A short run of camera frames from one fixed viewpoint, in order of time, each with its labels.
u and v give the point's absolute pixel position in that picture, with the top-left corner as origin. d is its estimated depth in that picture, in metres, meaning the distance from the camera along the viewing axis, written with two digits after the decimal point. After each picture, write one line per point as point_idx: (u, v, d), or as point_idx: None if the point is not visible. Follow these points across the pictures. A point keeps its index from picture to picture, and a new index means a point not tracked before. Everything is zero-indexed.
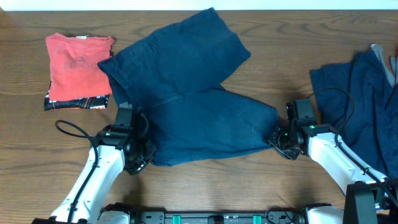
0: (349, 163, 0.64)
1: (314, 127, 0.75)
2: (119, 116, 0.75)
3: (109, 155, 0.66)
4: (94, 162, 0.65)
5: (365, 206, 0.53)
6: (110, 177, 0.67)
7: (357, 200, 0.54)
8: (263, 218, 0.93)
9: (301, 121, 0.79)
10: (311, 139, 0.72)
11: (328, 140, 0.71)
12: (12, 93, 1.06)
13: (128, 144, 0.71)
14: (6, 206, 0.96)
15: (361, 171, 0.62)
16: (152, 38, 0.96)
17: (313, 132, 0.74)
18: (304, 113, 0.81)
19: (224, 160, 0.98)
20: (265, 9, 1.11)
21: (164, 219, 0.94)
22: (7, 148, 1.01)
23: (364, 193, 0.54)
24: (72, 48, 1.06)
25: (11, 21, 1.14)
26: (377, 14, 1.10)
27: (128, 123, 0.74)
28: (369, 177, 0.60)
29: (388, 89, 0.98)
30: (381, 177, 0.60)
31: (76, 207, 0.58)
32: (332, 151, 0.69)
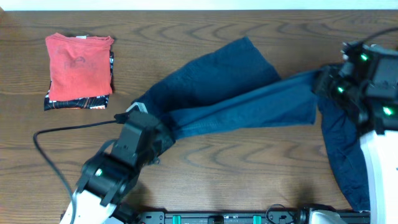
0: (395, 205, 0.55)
1: (390, 110, 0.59)
2: (124, 136, 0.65)
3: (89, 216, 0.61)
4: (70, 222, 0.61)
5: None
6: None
7: None
8: (263, 219, 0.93)
9: (375, 86, 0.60)
10: (377, 137, 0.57)
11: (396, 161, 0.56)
12: (12, 93, 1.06)
13: (123, 185, 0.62)
14: (7, 206, 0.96)
15: None
16: (187, 70, 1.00)
17: (387, 115, 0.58)
18: (384, 76, 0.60)
19: (224, 159, 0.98)
20: (265, 9, 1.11)
21: (164, 218, 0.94)
22: (8, 148, 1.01)
23: None
24: (73, 49, 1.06)
25: (11, 21, 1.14)
26: (377, 14, 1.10)
27: (132, 148, 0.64)
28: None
29: None
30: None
31: None
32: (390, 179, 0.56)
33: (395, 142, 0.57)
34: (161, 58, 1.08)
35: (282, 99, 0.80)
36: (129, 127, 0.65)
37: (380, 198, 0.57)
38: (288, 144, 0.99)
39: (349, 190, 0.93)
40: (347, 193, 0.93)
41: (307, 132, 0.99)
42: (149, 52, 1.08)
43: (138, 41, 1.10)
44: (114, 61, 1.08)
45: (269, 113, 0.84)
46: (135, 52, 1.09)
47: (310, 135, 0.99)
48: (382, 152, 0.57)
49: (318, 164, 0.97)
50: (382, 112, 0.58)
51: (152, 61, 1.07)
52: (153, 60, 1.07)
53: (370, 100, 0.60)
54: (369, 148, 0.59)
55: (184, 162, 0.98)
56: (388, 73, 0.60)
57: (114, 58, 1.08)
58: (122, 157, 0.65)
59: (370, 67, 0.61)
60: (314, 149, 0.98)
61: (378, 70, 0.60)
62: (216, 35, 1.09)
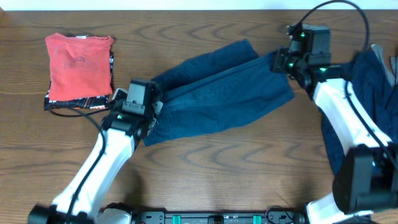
0: (357, 123, 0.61)
1: (326, 70, 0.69)
2: (132, 93, 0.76)
3: (117, 144, 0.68)
4: (101, 150, 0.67)
5: (364, 168, 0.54)
6: (114, 167, 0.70)
7: (357, 162, 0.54)
8: (263, 219, 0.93)
9: (313, 56, 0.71)
10: (321, 85, 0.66)
11: (339, 93, 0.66)
12: (12, 92, 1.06)
13: (138, 129, 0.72)
14: (7, 205, 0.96)
15: (367, 132, 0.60)
16: (183, 67, 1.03)
17: (324, 75, 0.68)
18: (319, 46, 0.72)
19: (224, 159, 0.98)
20: (265, 9, 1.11)
21: (164, 219, 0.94)
22: (7, 148, 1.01)
23: (364, 155, 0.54)
24: (73, 48, 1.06)
25: (11, 20, 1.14)
26: (377, 14, 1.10)
27: (140, 101, 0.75)
28: (373, 139, 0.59)
29: (388, 89, 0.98)
30: (384, 140, 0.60)
31: (78, 197, 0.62)
32: (339, 104, 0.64)
33: (336, 86, 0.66)
34: (161, 58, 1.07)
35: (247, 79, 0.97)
36: (135, 85, 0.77)
37: (339, 124, 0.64)
38: (288, 144, 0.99)
39: None
40: None
41: (307, 132, 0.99)
42: (149, 52, 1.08)
43: (138, 41, 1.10)
44: (114, 61, 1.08)
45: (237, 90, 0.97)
46: (135, 52, 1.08)
47: (310, 134, 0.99)
48: (329, 92, 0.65)
49: (318, 163, 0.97)
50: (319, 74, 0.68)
51: (152, 61, 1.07)
52: (154, 60, 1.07)
53: (311, 67, 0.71)
54: (318, 97, 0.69)
55: (185, 162, 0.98)
56: (322, 43, 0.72)
57: (114, 58, 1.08)
58: (132, 111, 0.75)
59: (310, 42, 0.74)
60: (315, 149, 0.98)
61: (313, 44, 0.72)
62: (216, 35, 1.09)
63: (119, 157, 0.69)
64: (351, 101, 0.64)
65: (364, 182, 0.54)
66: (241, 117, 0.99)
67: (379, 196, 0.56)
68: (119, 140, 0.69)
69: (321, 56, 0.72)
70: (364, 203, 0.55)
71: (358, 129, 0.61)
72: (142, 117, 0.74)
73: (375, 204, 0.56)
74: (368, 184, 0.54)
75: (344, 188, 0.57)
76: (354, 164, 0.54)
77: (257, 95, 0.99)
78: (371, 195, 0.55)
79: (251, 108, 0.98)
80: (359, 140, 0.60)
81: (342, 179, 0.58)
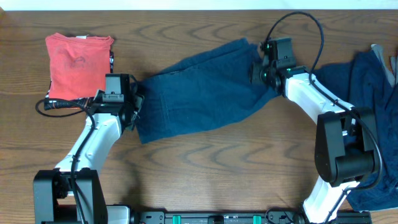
0: (321, 98, 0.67)
1: (291, 70, 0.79)
2: (108, 86, 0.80)
3: (107, 119, 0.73)
4: (92, 124, 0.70)
5: (334, 131, 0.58)
6: (108, 140, 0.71)
7: (326, 126, 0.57)
8: (263, 219, 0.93)
9: (280, 61, 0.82)
10: (289, 80, 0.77)
11: (304, 80, 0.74)
12: (12, 93, 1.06)
13: (124, 114, 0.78)
14: (7, 205, 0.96)
15: (331, 103, 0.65)
16: (181, 65, 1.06)
17: (290, 74, 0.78)
18: (283, 53, 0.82)
19: (224, 159, 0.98)
20: (265, 9, 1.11)
21: (164, 219, 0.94)
22: (8, 148, 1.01)
23: (333, 120, 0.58)
24: (73, 48, 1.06)
25: (11, 21, 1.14)
26: (377, 14, 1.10)
27: (119, 91, 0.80)
28: (338, 108, 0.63)
29: (388, 89, 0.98)
30: (349, 106, 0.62)
31: (78, 158, 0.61)
32: (305, 88, 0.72)
33: (299, 77, 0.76)
34: (161, 58, 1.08)
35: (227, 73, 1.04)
36: (109, 78, 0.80)
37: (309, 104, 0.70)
38: (288, 144, 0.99)
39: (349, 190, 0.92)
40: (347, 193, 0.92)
41: (307, 132, 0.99)
42: (149, 52, 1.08)
43: (138, 41, 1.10)
44: (114, 61, 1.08)
45: (220, 84, 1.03)
46: (135, 52, 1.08)
47: (310, 134, 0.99)
48: (296, 84, 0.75)
49: None
50: (287, 74, 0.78)
51: (152, 61, 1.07)
52: (154, 60, 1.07)
53: (280, 70, 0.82)
54: (290, 91, 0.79)
55: (185, 162, 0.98)
56: (285, 50, 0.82)
57: (114, 58, 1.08)
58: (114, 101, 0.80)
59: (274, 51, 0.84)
60: None
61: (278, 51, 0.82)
62: (216, 35, 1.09)
63: (109, 130, 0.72)
64: (316, 85, 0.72)
65: (337, 144, 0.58)
66: (237, 112, 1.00)
67: (357, 161, 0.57)
68: (107, 117, 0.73)
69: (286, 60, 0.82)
70: (344, 168, 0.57)
71: (323, 102, 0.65)
72: (124, 104, 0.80)
73: (354, 168, 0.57)
74: (341, 146, 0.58)
75: (324, 157, 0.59)
76: (325, 129, 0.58)
77: (247, 90, 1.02)
78: (349, 159, 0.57)
79: (245, 105, 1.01)
80: (326, 109, 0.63)
81: (321, 150, 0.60)
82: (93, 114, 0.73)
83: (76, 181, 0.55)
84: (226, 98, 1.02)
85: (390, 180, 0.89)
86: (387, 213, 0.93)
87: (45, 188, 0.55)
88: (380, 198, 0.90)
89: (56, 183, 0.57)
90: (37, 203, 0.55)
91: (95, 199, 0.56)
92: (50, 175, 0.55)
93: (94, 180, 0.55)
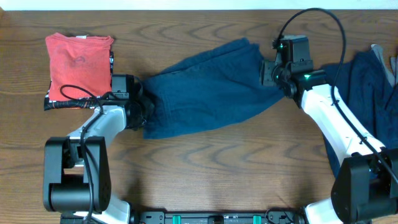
0: (347, 130, 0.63)
1: (310, 76, 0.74)
2: (114, 84, 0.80)
3: (113, 109, 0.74)
4: (101, 110, 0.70)
5: (360, 178, 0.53)
6: (113, 126, 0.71)
7: (354, 173, 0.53)
8: (263, 219, 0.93)
9: (295, 64, 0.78)
10: (308, 93, 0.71)
11: (328, 99, 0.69)
12: (13, 92, 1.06)
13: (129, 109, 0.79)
14: (7, 205, 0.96)
15: (359, 139, 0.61)
16: (183, 65, 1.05)
17: (310, 85, 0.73)
18: (300, 56, 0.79)
19: (224, 159, 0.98)
20: (265, 9, 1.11)
21: (164, 218, 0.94)
22: (7, 148, 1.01)
23: (360, 165, 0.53)
24: (72, 48, 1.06)
25: (11, 20, 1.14)
26: (377, 14, 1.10)
27: (124, 89, 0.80)
28: (365, 147, 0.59)
29: (388, 89, 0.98)
30: (377, 148, 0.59)
31: (87, 130, 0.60)
32: (328, 111, 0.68)
33: (321, 93, 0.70)
34: (161, 58, 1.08)
35: (230, 73, 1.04)
36: (115, 76, 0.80)
37: (331, 129, 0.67)
38: (288, 144, 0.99)
39: None
40: None
41: (308, 132, 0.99)
42: (149, 52, 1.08)
43: (138, 41, 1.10)
44: (114, 61, 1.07)
45: (221, 84, 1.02)
46: (134, 52, 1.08)
47: (310, 134, 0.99)
48: (316, 100, 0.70)
49: (317, 163, 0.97)
50: (306, 86, 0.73)
51: (152, 61, 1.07)
52: (154, 60, 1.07)
53: (296, 75, 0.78)
54: (308, 104, 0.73)
55: (185, 162, 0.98)
56: (301, 53, 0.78)
57: (114, 58, 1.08)
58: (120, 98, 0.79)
59: (289, 53, 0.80)
60: (314, 149, 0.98)
61: (293, 54, 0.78)
62: (216, 35, 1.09)
63: (115, 118, 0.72)
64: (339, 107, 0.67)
65: (362, 191, 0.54)
66: (239, 112, 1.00)
67: (377, 203, 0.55)
68: (114, 108, 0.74)
69: (302, 63, 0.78)
70: (363, 209, 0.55)
71: (351, 138, 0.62)
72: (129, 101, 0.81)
73: (375, 210, 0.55)
74: (366, 194, 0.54)
75: (344, 199, 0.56)
76: (351, 177, 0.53)
77: (247, 89, 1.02)
78: (371, 202, 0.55)
79: (247, 104, 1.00)
80: (351, 149, 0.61)
81: (342, 191, 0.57)
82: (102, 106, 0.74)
83: (85, 146, 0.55)
84: (226, 97, 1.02)
85: None
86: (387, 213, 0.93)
87: (55, 154, 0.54)
88: None
89: (65, 151, 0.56)
90: (46, 167, 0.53)
91: (102, 163, 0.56)
92: (61, 141, 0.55)
93: (101, 144, 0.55)
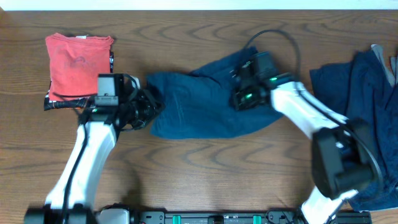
0: (311, 110, 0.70)
1: (276, 79, 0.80)
2: (101, 86, 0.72)
3: (97, 134, 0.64)
4: (84, 141, 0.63)
5: (329, 148, 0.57)
6: (100, 155, 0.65)
7: (321, 142, 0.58)
8: (263, 219, 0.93)
9: (262, 73, 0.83)
10: (275, 91, 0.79)
11: (293, 92, 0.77)
12: (12, 93, 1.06)
13: (117, 118, 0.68)
14: (7, 206, 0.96)
15: (322, 115, 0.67)
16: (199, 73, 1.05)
17: (277, 84, 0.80)
18: (264, 65, 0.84)
19: (224, 159, 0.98)
20: (265, 9, 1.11)
21: (164, 218, 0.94)
22: (7, 148, 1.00)
23: (326, 134, 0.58)
24: (72, 48, 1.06)
25: (11, 21, 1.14)
26: (377, 14, 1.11)
27: (113, 93, 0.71)
28: (330, 121, 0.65)
29: (388, 89, 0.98)
30: (340, 119, 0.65)
31: (71, 189, 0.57)
32: (295, 100, 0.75)
33: (288, 91, 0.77)
34: (161, 58, 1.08)
35: None
36: (102, 78, 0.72)
37: (300, 117, 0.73)
38: (288, 144, 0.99)
39: None
40: None
41: None
42: (149, 52, 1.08)
43: (138, 41, 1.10)
44: (114, 61, 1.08)
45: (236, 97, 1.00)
46: (135, 52, 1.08)
47: None
48: (285, 96, 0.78)
49: None
50: (272, 85, 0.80)
51: (152, 62, 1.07)
52: (154, 60, 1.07)
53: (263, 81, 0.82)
54: (279, 103, 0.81)
55: (185, 162, 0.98)
56: (266, 62, 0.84)
57: (114, 58, 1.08)
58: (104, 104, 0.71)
59: (254, 66, 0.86)
60: None
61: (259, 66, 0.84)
62: (216, 35, 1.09)
63: (103, 145, 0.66)
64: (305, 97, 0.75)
65: (335, 161, 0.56)
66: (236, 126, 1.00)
67: (356, 173, 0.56)
68: (99, 131, 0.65)
69: (268, 73, 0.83)
70: (343, 181, 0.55)
71: (316, 117, 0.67)
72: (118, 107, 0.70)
73: (355, 181, 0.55)
74: (339, 163, 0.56)
75: (321, 173, 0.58)
76: (319, 148, 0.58)
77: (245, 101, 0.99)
78: (349, 173, 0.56)
79: (258, 116, 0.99)
80: (318, 125, 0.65)
81: (318, 166, 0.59)
82: (85, 123, 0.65)
83: (70, 217, 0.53)
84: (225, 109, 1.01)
85: (390, 181, 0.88)
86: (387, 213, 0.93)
87: None
88: (380, 198, 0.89)
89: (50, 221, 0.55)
90: None
91: None
92: (42, 214, 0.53)
93: (87, 214, 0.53)
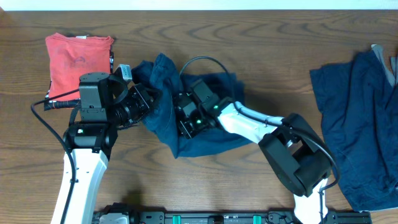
0: (252, 124, 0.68)
1: (219, 106, 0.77)
2: (84, 97, 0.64)
3: (86, 165, 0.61)
4: (73, 177, 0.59)
5: (278, 150, 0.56)
6: (92, 187, 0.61)
7: (270, 150, 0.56)
8: (263, 219, 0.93)
9: (204, 103, 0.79)
10: (221, 117, 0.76)
11: (231, 111, 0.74)
12: (13, 93, 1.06)
13: (107, 135, 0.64)
14: (7, 206, 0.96)
15: (263, 124, 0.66)
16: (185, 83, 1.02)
17: (219, 110, 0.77)
18: (204, 95, 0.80)
19: (224, 159, 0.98)
20: (265, 9, 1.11)
21: (164, 219, 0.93)
22: (8, 148, 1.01)
23: (272, 140, 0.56)
24: (73, 48, 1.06)
25: (11, 21, 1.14)
26: (376, 14, 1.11)
27: (99, 104, 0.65)
28: (272, 126, 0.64)
29: (388, 89, 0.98)
30: (278, 121, 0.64)
31: None
32: (237, 120, 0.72)
33: (227, 112, 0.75)
34: None
35: None
36: (84, 87, 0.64)
37: (248, 135, 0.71)
38: None
39: (349, 190, 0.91)
40: (347, 193, 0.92)
41: None
42: (149, 52, 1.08)
43: (138, 41, 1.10)
44: (114, 61, 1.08)
45: None
46: (134, 52, 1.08)
47: None
48: (227, 119, 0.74)
49: None
50: (215, 112, 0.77)
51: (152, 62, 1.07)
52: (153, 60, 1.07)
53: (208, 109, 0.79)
54: (228, 127, 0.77)
55: (184, 162, 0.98)
56: (203, 92, 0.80)
57: (114, 58, 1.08)
58: (91, 117, 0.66)
59: (195, 96, 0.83)
60: None
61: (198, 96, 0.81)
62: (216, 35, 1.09)
63: (94, 177, 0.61)
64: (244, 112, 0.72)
65: (289, 160, 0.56)
66: (182, 142, 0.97)
67: (313, 165, 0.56)
68: (88, 162, 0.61)
69: (211, 98, 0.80)
70: (305, 177, 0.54)
71: (258, 127, 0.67)
72: (106, 122, 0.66)
73: (313, 170, 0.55)
74: (293, 160, 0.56)
75: (283, 175, 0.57)
76: (270, 154, 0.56)
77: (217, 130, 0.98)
78: (305, 168, 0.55)
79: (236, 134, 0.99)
80: (262, 134, 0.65)
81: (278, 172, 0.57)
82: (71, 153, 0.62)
83: None
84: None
85: (390, 180, 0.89)
86: (388, 213, 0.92)
87: None
88: (380, 198, 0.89)
89: None
90: None
91: None
92: None
93: None
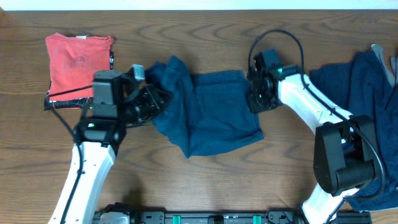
0: (317, 106, 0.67)
1: (283, 71, 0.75)
2: (97, 93, 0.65)
3: (93, 158, 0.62)
4: (79, 168, 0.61)
5: (333, 144, 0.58)
6: (97, 180, 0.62)
7: (326, 139, 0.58)
8: (263, 219, 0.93)
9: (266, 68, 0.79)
10: (280, 83, 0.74)
11: (297, 83, 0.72)
12: (12, 93, 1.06)
13: (115, 132, 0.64)
14: (6, 206, 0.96)
15: (329, 111, 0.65)
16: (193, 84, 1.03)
17: (283, 76, 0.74)
18: (271, 61, 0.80)
19: (224, 159, 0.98)
20: (265, 9, 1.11)
21: (164, 218, 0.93)
22: (8, 148, 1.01)
23: (332, 132, 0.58)
24: (72, 48, 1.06)
25: (10, 21, 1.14)
26: (375, 14, 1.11)
27: (111, 100, 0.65)
28: (335, 116, 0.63)
29: (388, 89, 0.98)
30: (346, 116, 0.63)
31: None
32: (300, 94, 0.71)
33: (292, 82, 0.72)
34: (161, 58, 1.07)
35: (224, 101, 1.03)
36: (97, 83, 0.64)
37: (305, 113, 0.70)
38: (288, 144, 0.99)
39: None
40: None
41: (306, 132, 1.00)
42: (149, 52, 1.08)
43: (138, 41, 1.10)
44: (114, 61, 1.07)
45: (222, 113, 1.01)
46: (134, 53, 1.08)
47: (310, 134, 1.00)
48: (289, 88, 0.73)
49: None
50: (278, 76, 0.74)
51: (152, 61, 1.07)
52: (153, 60, 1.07)
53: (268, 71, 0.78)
54: (283, 94, 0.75)
55: (185, 162, 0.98)
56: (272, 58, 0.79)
57: (113, 58, 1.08)
58: (101, 113, 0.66)
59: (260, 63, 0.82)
60: None
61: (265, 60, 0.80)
62: (216, 35, 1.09)
63: (100, 171, 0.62)
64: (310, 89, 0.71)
65: (338, 157, 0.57)
66: (193, 142, 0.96)
67: (356, 170, 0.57)
68: (96, 155, 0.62)
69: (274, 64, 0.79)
70: (346, 179, 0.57)
71: (321, 111, 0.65)
72: (117, 119, 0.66)
73: (357, 176, 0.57)
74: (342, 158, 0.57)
75: (325, 169, 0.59)
76: (324, 143, 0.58)
77: (227, 127, 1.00)
78: (349, 169, 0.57)
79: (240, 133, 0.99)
80: (324, 119, 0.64)
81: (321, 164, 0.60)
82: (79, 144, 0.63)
83: None
84: (196, 127, 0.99)
85: (390, 181, 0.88)
86: (388, 212, 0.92)
87: None
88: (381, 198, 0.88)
89: None
90: None
91: None
92: None
93: None
